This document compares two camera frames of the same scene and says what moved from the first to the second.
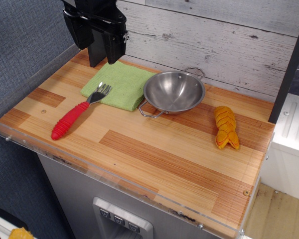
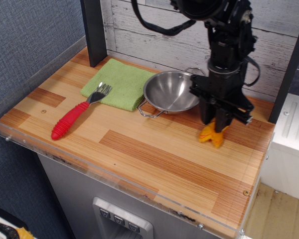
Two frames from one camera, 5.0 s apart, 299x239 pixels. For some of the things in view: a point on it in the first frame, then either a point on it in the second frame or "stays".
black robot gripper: [109, 11] → [223, 86]
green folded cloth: [127, 85] stays
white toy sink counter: [286, 169] stays
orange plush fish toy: [225, 118] → [208, 132]
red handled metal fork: [102, 90] stays
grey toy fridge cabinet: [95, 208] stays
